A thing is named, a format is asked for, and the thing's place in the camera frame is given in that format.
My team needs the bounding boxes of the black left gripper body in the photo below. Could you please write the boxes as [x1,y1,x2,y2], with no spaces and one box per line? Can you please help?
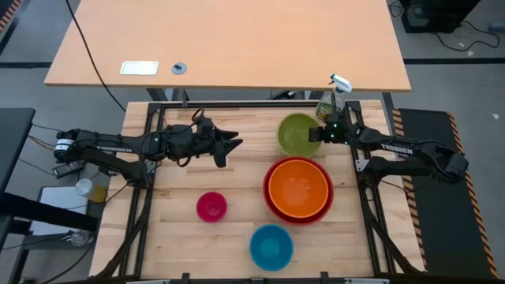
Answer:
[190,115,226,159]

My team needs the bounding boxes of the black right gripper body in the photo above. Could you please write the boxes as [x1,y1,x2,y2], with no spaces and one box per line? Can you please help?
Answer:
[320,113,351,145]

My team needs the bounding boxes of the green bowl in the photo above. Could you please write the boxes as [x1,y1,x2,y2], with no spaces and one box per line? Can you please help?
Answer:
[277,113,324,158]

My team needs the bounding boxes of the clear spray bottle white trigger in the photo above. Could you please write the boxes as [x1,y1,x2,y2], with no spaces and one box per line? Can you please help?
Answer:
[315,73,354,121]

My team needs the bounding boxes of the orange bowl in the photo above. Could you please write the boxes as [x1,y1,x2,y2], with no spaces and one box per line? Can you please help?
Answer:
[267,159,330,219]

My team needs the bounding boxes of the small pink bowl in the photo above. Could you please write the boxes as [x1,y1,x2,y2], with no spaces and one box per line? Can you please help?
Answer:
[195,191,229,224]

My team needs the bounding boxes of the large red bowl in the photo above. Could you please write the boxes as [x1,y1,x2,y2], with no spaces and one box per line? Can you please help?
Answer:
[262,155,335,226]

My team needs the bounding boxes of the white rectangular plate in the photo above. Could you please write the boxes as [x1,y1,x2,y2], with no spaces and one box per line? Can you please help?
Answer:
[119,60,160,77]

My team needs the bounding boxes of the light wooden desk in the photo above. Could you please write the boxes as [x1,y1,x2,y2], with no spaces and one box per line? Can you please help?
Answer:
[43,0,413,93]

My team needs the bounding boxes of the blue bowl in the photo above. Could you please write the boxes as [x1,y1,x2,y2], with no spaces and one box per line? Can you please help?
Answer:
[248,223,295,273]

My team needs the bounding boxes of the yellow container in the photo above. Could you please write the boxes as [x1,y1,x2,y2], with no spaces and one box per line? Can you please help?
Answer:
[88,184,109,204]

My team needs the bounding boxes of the clear plastic cup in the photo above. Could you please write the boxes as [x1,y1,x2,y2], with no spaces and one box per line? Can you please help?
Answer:
[74,177,94,198]

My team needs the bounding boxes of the black power adapter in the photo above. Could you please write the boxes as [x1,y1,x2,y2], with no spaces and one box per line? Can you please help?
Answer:
[51,159,86,180]

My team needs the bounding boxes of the black mat hazard stripe edges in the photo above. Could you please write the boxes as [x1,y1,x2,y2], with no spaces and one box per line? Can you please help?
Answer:
[391,107,500,280]

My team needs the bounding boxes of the black equipment box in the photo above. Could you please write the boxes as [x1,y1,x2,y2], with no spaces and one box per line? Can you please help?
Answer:
[398,0,483,35]

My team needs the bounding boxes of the white flat box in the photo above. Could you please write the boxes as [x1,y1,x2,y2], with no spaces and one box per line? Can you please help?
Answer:
[28,185,90,237]

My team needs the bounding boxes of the clear glass object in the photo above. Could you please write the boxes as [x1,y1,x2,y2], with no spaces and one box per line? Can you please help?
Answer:
[62,230,95,248]

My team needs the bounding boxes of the black crossbar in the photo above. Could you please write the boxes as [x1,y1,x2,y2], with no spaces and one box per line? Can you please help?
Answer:
[0,192,99,233]

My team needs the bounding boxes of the black metal table frame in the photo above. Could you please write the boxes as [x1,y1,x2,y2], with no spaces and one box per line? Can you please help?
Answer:
[93,99,428,284]

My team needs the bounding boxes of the long black cable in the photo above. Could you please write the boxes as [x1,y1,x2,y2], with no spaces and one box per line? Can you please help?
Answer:
[64,0,127,114]

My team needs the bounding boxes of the black floor cable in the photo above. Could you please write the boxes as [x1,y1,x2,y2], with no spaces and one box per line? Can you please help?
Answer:
[432,20,501,53]

